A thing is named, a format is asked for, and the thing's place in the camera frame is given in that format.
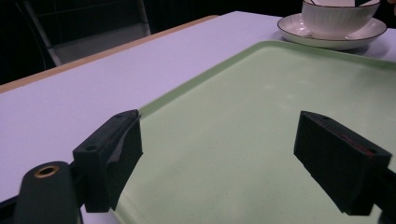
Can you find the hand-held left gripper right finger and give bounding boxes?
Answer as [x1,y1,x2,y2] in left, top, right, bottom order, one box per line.
[292,110,393,217]

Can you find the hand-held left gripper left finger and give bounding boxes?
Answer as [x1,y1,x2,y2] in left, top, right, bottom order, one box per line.
[72,108,144,214]

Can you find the light green plastic tray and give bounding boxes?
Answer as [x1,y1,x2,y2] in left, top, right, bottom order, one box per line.
[112,40,396,224]

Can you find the white saucer with dark rim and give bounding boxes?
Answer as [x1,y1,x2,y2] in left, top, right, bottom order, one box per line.
[276,13,388,51]

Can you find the white ribbed cup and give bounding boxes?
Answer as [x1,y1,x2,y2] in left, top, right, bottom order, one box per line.
[301,0,381,40]

